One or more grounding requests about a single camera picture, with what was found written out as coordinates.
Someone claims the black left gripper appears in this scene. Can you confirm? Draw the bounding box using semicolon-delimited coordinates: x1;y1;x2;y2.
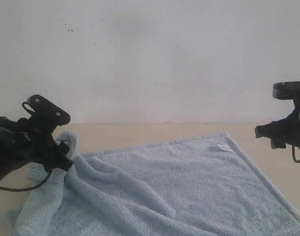
0;117;73;181

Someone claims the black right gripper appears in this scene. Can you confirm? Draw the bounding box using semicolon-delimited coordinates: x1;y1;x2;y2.
254;109;300;149

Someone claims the light blue fluffy towel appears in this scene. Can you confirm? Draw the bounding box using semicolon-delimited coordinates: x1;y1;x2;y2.
6;132;300;236

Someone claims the white garment label tag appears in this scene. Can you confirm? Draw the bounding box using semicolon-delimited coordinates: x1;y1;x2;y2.
218;144;234;152

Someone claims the black right camera cable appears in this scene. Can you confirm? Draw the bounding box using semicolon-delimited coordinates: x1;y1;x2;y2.
292;145;300;164

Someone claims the black camera cable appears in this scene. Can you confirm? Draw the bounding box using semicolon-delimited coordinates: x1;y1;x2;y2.
0;137;57;192
292;145;300;164

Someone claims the black left camera cable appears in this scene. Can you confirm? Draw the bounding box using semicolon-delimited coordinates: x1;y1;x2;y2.
0;137;57;192

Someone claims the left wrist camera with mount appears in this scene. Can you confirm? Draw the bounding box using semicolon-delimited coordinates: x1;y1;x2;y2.
22;94;71;130

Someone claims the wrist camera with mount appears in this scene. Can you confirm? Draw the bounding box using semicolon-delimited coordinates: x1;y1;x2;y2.
273;81;300;107
22;94;71;130

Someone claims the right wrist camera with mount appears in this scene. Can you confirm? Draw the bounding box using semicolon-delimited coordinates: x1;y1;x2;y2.
273;81;300;107

